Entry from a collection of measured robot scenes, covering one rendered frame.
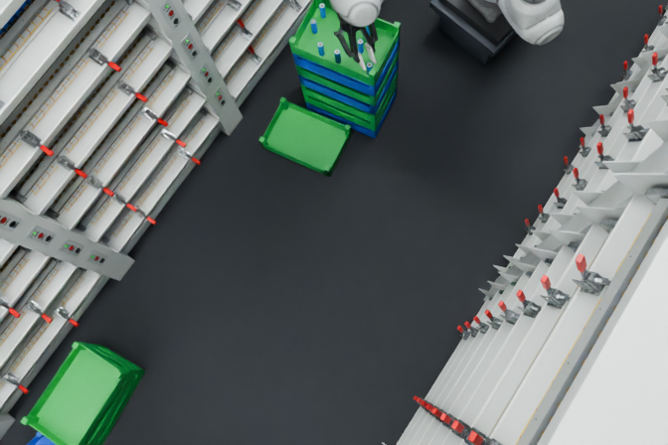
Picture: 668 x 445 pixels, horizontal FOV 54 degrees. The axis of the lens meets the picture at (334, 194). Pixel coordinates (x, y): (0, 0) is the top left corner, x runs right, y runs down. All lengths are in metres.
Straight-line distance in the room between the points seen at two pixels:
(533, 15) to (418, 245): 0.90
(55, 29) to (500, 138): 1.65
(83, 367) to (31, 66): 1.18
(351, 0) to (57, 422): 1.68
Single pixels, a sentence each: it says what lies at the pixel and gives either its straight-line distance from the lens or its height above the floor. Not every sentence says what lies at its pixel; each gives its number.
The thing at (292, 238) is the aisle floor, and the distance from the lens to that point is 2.47.
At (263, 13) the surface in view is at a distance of 2.42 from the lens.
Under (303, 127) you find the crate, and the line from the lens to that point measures 2.59.
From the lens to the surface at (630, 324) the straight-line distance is 0.73.
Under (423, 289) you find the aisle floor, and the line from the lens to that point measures 2.43.
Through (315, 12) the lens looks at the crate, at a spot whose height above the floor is 0.48.
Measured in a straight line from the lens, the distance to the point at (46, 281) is 2.31.
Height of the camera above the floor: 2.40
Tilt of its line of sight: 74 degrees down
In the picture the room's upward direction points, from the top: 14 degrees counter-clockwise
